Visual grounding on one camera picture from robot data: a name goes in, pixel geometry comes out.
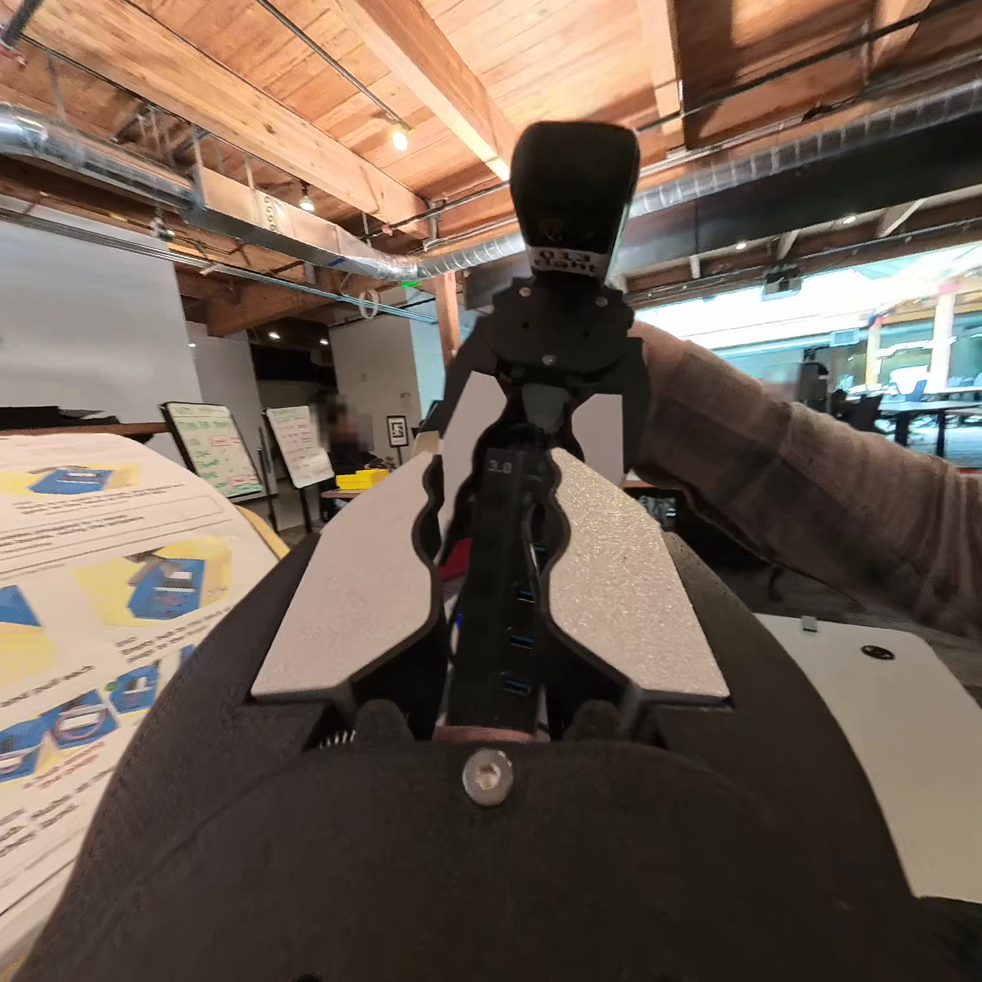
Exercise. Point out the black usb hub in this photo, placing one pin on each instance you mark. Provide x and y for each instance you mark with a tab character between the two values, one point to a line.
499	583

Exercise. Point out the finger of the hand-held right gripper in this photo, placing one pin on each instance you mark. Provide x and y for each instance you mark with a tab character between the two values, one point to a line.
605	433
473	418

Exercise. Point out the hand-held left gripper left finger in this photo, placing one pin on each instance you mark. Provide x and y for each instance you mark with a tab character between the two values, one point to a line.
353	614

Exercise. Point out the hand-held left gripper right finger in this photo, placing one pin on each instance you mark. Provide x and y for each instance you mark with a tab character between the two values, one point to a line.
629	614

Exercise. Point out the white easel board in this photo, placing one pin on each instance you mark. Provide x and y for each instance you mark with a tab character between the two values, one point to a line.
215	450
299	445

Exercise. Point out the yellow plastic bin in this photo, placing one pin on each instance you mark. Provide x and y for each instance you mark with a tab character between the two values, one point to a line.
364	479

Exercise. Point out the printed instruction sheet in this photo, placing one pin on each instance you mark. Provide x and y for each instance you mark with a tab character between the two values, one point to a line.
108	614

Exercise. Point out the person's right forearm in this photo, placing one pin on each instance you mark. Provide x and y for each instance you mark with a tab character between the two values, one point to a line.
813	491

